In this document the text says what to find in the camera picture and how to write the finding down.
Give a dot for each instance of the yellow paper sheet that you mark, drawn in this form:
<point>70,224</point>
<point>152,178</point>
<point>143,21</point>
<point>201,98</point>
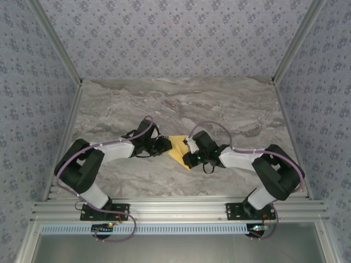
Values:
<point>176,142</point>

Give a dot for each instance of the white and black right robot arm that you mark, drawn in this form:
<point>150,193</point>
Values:
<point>277,175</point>

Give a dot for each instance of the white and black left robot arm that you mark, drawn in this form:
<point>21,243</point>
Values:
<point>82,170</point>

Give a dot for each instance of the grey metal panel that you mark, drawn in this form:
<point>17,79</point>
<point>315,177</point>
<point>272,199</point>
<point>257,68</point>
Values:
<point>175,249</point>

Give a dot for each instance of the small black controller board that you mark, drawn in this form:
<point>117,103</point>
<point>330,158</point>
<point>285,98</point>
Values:
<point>101,228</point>
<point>256,228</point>

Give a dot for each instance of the aluminium cross rail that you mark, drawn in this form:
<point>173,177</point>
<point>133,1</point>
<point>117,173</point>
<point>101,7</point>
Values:
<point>178,209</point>

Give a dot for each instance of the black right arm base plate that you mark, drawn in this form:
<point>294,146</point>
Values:
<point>233,212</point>

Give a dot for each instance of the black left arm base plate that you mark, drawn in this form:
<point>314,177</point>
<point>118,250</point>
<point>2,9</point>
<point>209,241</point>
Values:
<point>123,213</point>

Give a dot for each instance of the aluminium table side rail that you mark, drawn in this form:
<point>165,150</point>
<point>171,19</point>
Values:
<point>72,109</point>
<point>283,109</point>

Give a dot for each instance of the aluminium frame post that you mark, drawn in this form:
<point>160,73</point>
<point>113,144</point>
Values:
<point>297,41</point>
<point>55,41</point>

